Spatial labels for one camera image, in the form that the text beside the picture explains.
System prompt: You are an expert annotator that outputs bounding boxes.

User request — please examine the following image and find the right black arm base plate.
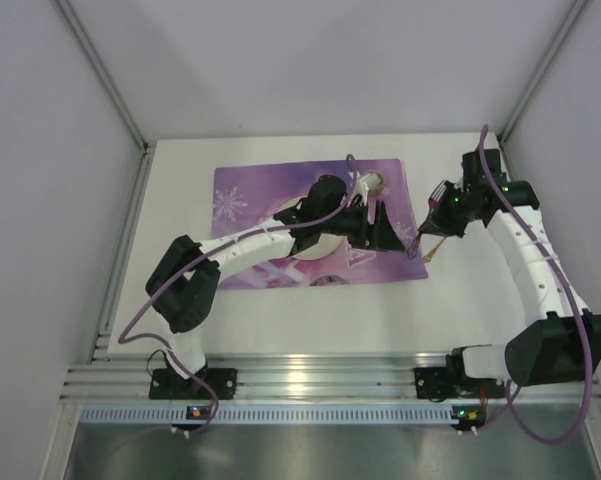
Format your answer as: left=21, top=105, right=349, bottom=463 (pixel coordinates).
left=413, top=367, right=505, bottom=403

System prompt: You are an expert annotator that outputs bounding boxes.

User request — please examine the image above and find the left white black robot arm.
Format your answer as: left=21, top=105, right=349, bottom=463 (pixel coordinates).
left=145, top=175, right=405, bottom=383

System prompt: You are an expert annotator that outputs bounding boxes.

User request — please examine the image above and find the white slotted cable duct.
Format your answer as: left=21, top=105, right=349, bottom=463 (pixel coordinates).
left=79, top=402, right=487, bottom=425

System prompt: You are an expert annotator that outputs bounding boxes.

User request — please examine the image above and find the gold metal spoon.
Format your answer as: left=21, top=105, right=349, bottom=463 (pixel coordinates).
left=423, top=237, right=447, bottom=264

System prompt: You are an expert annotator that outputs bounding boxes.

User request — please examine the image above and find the cream round plate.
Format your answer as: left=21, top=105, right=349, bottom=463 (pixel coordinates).
left=276, top=197, right=344, bottom=261

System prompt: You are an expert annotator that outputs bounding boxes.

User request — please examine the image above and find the purple Elsa cloth placemat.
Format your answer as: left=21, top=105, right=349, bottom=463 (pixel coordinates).
left=211, top=158, right=428, bottom=290

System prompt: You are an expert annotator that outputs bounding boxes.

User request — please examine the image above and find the small glass cup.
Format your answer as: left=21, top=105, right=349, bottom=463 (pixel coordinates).
left=361, top=170, right=386, bottom=196

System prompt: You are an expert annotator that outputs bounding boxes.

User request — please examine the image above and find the aluminium corner post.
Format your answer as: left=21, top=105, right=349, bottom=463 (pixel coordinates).
left=54, top=0, right=151, bottom=147
left=496, top=0, right=592, bottom=145

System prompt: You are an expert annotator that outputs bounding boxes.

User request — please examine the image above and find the left aluminium corner post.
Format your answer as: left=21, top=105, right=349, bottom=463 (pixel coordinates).
left=54, top=0, right=151, bottom=147

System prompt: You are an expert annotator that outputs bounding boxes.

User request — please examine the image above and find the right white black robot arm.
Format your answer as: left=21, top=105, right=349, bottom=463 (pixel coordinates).
left=418, top=149, right=601, bottom=387

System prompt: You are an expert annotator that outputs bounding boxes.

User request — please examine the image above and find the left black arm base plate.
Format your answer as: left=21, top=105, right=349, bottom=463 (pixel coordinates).
left=148, top=367, right=238, bottom=400

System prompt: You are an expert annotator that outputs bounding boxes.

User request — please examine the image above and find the iridescent metal fork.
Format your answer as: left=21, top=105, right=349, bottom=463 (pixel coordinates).
left=406, top=233, right=422, bottom=260

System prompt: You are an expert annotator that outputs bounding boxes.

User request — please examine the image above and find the aluminium mounting rail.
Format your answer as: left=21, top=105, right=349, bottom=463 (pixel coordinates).
left=59, top=351, right=601, bottom=401

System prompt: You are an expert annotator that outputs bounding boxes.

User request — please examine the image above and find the right aluminium corner post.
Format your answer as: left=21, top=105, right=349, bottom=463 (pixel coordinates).
left=496, top=0, right=592, bottom=145

